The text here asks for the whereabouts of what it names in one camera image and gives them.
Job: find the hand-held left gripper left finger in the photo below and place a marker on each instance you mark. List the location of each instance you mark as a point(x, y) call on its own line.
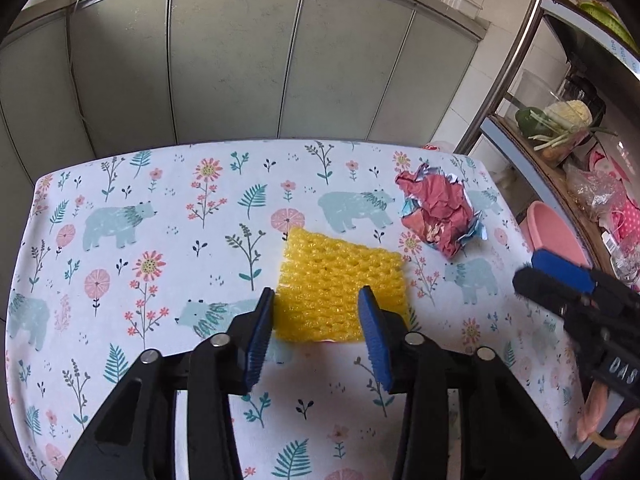
point(260, 340)

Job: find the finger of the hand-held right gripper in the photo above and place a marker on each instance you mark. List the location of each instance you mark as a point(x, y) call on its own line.
point(545, 287)
point(560, 265)

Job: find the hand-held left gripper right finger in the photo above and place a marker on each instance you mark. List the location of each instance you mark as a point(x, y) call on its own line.
point(375, 340)

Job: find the pink plastic basin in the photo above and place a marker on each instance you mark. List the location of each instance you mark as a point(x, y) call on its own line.
point(550, 230)

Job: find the yellow foam fruit net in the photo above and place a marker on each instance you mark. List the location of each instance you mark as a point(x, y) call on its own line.
point(330, 285)

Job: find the red foil paper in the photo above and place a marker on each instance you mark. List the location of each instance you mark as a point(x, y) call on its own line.
point(440, 210)

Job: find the person's right hand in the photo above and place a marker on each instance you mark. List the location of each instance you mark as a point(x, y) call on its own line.
point(590, 410)

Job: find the crinkled clear bag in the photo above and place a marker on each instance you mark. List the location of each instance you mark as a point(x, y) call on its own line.
point(592, 185)

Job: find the scallions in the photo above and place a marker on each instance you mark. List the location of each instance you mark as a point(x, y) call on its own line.
point(560, 135)

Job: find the green pepper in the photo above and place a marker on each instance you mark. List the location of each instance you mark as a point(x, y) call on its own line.
point(527, 120)

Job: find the cauliflower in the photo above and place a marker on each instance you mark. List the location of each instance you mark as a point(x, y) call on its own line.
point(570, 112)

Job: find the floral bear print tablecloth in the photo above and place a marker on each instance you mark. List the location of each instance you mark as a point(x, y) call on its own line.
point(175, 200)

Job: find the red white plastic bag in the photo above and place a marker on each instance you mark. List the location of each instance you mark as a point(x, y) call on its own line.
point(437, 147)

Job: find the black blender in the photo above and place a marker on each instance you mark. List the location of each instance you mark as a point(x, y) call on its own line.
point(582, 90)

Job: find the clear glass container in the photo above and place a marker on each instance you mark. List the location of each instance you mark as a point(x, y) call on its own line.
point(527, 87)

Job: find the metal shelf rack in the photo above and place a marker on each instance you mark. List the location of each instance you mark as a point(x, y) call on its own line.
point(515, 45)

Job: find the green colander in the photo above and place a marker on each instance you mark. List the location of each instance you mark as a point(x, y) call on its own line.
point(605, 20)

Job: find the white dish tray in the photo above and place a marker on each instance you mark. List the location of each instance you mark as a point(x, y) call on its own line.
point(460, 2)

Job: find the grey kitchen counter cabinet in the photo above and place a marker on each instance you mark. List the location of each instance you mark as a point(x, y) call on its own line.
point(225, 60)

